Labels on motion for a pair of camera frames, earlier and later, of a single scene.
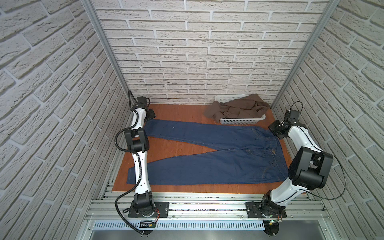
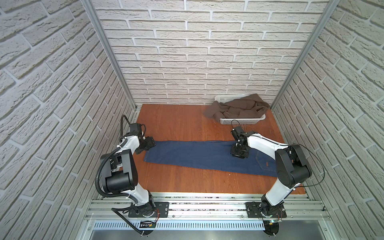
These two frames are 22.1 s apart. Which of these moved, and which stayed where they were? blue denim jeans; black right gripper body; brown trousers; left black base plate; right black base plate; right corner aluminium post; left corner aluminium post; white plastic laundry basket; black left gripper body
Moved: blue denim jeans; black right gripper body; black left gripper body
Stayed: left corner aluminium post; brown trousers; right corner aluminium post; right black base plate; left black base plate; white plastic laundry basket
